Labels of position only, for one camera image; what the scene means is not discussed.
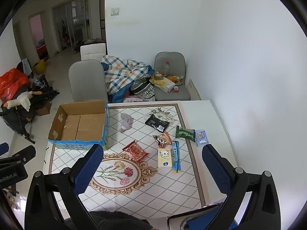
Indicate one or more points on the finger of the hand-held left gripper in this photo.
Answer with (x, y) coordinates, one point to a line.
(22, 154)
(3, 149)

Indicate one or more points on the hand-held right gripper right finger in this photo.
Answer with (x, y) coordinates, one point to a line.
(215, 170)

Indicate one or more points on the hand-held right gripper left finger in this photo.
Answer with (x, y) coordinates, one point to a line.
(87, 170)

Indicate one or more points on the light blue tissue pack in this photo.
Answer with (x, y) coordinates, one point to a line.
(200, 137)

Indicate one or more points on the long blue packet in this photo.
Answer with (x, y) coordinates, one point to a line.
(176, 157)

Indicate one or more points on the blue printed cardboard box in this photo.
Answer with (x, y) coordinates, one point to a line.
(79, 124)

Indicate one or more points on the green snack packet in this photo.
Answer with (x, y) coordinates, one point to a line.
(184, 133)

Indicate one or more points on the red snack packet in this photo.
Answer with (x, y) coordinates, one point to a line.
(134, 150)

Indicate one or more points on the yellow tissue pack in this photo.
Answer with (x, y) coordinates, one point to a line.
(165, 157)

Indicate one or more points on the orange dog print snack packet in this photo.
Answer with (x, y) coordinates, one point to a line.
(163, 140)

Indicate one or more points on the grey pink cloth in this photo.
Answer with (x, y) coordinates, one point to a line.
(126, 122)

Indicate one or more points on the black snack packet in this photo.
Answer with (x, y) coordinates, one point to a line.
(157, 123)

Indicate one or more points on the blue chair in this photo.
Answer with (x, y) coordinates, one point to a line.
(203, 218)

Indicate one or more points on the small brown cardboard box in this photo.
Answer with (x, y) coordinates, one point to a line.
(43, 109)

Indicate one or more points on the white plush goose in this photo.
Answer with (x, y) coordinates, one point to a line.
(22, 99)

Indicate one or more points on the red plastic bag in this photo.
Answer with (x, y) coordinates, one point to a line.
(12, 82)

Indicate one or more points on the blue cloth under blanket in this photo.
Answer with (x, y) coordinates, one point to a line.
(117, 95)

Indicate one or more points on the white leaning board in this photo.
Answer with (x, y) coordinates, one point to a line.
(194, 89)

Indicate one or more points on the grey chair back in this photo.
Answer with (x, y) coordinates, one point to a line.
(87, 81)

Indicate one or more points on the small red box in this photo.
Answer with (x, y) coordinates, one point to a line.
(176, 89)

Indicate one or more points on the yellow bucket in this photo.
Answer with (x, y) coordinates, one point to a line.
(39, 66)

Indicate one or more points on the black white striped bag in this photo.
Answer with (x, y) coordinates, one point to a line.
(142, 88)

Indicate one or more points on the white flat box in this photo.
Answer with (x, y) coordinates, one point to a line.
(164, 85)

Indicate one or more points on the yellow snack bag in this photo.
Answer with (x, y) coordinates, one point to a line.
(175, 78)

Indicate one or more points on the plaid blanket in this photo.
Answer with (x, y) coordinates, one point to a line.
(122, 73)

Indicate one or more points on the brown tape roll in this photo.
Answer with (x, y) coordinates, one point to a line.
(158, 76)

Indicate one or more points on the clear oil bottle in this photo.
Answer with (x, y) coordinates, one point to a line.
(167, 69)

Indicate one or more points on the white chair back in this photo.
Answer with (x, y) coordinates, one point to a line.
(93, 51)

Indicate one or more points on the grey cushioned chair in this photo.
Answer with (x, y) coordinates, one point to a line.
(170, 57)

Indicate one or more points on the glass sliding door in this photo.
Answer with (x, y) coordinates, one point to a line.
(72, 21)

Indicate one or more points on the black folding stroller frame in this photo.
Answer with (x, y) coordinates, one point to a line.
(14, 122)

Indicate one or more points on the white wall switch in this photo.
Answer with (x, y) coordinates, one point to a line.
(115, 11)

